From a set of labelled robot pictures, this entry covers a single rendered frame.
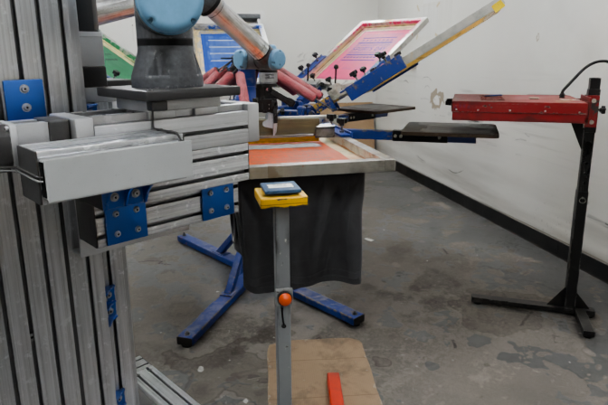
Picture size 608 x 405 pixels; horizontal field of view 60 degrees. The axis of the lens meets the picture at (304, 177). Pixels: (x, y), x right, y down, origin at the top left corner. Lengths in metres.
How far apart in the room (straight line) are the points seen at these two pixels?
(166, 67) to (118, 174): 0.28
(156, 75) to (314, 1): 5.45
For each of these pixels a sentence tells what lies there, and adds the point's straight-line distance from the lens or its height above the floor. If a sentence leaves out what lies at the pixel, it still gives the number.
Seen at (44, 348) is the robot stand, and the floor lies 0.69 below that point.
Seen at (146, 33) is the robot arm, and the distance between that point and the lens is 1.15.
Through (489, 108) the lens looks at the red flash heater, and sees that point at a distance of 2.58.
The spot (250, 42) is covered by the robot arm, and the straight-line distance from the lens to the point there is 1.94.
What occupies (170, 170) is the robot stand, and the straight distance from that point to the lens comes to 1.00.
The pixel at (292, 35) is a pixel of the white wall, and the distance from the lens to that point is 6.43.
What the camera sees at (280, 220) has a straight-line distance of 1.47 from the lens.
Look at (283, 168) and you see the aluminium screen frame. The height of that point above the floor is 0.98.
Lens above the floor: 1.32
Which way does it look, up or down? 13 degrees down
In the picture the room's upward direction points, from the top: straight up
